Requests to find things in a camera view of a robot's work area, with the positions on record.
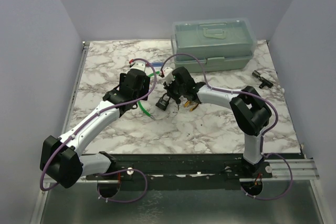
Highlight yellow black needle-nose pliers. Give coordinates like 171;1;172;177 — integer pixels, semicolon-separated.
183;100;201;112

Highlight black metal base rail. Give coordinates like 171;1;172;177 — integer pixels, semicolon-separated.
86;154;272;190

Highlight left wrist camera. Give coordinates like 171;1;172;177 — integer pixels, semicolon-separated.
129;60;146;72

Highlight black cylinder lock part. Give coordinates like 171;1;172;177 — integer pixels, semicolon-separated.
252;70;274;89

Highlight green translucent tool box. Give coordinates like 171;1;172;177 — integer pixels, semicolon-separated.
171;18;257;73

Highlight black Kaijing padlock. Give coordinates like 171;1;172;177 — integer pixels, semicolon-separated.
155;97;170;111

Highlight black head silver key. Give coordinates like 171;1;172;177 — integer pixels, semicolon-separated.
176;99;181;110

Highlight green cable lock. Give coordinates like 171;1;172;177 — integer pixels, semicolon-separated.
138;71;159;120

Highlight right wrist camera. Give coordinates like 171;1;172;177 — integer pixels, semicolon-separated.
162;67;175;86

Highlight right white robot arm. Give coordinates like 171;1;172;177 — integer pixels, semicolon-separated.
160;67;272;178

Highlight red blue screwdriver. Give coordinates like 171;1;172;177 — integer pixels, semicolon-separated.
151;62;163;67

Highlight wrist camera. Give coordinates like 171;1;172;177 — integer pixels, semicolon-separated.
162;67;175;86
129;60;146;72

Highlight aluminium side rail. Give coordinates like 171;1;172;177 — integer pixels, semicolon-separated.
61;41;90;134

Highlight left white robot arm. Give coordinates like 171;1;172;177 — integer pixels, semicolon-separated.
40;68;150;188

